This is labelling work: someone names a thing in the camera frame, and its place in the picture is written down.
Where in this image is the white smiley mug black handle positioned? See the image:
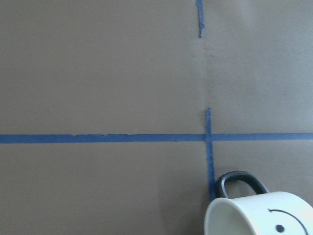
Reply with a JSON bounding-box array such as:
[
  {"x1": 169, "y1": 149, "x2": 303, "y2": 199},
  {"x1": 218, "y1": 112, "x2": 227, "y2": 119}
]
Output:
[{"x1": 203, "y1": 171, "x2": 313, "y2": 235}]

